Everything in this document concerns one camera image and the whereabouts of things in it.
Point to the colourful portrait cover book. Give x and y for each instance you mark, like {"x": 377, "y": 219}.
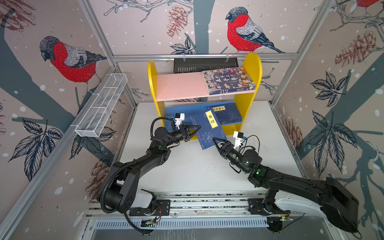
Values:
{"x": 230, "y": 80}

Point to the black mesh tray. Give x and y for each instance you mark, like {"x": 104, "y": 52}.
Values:
{"x": 203, "y": 64}

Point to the yellow wooden bookshelf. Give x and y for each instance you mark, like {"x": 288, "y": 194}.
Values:
{"x": 191, "y": 85}

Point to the navy book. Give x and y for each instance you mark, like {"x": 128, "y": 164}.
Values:
{"x": 210, "y": 128}
{"x": 228, "y": 114}

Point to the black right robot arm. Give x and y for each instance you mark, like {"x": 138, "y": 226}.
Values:
{"x": 287, "y": 194}

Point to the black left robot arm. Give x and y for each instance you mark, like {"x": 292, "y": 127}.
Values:
{"x": 119, "y": 189}

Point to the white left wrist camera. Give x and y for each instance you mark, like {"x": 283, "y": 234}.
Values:
{"x": 179, "y": 118}

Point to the aluminium horizontal frame bar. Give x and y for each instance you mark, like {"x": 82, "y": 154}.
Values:
{"x": 145, "y": 58}

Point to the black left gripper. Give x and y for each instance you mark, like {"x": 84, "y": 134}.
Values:
{"x": 184, "y": 131}

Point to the white wire mesh basket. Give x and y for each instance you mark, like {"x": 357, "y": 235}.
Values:
{"x": 99, "y": 112}

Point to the aluminium rail base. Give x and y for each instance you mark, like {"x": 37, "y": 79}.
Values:
{"x": 193, "y": 212}

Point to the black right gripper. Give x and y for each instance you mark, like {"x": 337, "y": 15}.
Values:
{"x": 225, "y": 151}

